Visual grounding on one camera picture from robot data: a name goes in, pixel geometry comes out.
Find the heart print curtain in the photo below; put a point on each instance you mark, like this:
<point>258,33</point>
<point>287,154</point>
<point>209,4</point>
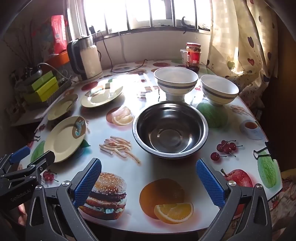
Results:
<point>242,34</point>

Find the window grille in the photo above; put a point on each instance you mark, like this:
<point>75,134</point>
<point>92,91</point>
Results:
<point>150,14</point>

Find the floral blanket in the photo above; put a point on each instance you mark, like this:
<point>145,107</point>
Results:
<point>285,197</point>

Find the large white blue-striped bowl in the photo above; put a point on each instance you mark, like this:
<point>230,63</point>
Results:
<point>175,78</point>

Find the black power adapter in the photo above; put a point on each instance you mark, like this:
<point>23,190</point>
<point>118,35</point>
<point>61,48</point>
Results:
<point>92,30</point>

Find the red-labelled sauce jar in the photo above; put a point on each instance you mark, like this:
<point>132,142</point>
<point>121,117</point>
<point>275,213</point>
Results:
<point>193,58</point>

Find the clear plastic cup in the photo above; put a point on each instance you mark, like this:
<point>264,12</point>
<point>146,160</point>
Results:
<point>183,55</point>

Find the stainless steel bowl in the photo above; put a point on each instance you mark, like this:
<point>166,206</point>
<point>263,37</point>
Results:
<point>168,129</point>

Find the person's left hand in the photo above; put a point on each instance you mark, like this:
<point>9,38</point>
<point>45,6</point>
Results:
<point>22,213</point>

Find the fruit print tablecloth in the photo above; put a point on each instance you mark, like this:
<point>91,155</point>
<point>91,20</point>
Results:
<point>161,169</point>

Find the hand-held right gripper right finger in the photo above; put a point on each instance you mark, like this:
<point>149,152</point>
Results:
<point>210,183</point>

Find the striped grey basket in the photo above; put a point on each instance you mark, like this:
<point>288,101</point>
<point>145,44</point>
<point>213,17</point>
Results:
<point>59,92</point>

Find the cream plate with fish print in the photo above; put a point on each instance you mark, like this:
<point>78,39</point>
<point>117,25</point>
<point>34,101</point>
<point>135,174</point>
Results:
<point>61,107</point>
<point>62,139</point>
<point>104,96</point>

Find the orange tray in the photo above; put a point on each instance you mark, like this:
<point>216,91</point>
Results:
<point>60,59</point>

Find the black binder clip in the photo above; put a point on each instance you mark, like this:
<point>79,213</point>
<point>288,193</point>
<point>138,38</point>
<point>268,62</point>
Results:
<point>261,150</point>

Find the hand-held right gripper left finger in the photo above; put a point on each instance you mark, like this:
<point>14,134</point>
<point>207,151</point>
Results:
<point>87,183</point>

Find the red packet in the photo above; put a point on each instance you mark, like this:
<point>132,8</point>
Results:
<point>59,32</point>

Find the white electric kettle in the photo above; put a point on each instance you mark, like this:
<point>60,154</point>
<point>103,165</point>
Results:
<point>89,60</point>

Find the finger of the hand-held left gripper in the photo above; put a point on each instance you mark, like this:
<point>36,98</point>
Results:
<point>44,160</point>
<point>20,153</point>

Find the lime green box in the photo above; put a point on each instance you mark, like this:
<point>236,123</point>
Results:
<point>42,81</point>
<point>44,92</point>

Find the small white blue-striped bowl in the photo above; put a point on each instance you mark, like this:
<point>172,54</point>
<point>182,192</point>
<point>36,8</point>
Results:
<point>219,88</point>

